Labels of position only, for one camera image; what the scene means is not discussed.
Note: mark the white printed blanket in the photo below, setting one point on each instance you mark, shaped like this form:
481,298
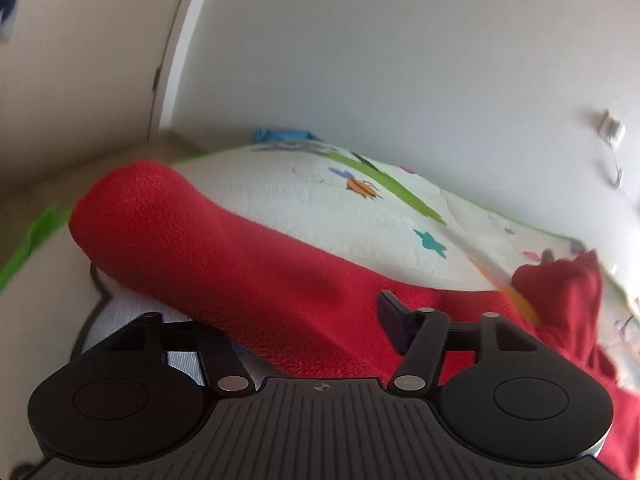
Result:
320,200

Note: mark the dark red cloth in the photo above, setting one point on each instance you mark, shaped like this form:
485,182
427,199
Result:
565,300

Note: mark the white wall socket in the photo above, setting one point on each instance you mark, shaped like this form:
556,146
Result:
612,129

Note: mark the white door frame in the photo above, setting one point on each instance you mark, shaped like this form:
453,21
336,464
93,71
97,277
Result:
187,45

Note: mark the red fleece garment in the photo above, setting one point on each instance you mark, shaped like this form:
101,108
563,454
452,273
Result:
210,260

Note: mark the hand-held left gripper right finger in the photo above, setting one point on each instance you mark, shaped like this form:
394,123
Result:
396,321

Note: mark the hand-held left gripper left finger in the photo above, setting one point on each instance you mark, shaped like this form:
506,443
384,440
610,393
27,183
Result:
212,356

